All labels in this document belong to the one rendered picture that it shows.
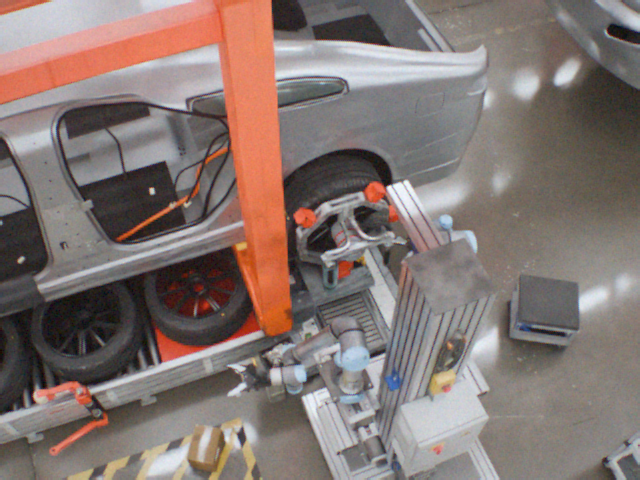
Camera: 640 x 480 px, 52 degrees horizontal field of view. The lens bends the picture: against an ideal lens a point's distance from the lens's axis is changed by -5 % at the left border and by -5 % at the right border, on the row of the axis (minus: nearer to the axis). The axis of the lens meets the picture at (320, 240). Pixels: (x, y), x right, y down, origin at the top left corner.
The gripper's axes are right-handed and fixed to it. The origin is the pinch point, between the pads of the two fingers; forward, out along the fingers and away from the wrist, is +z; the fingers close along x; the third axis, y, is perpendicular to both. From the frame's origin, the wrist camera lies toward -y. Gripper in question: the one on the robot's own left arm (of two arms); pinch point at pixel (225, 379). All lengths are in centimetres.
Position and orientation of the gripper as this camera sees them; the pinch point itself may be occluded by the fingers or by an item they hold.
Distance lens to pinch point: 309.7
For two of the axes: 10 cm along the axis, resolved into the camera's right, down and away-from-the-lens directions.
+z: -9.9, 1.1, -0.6
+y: 0.3, 6.6, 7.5
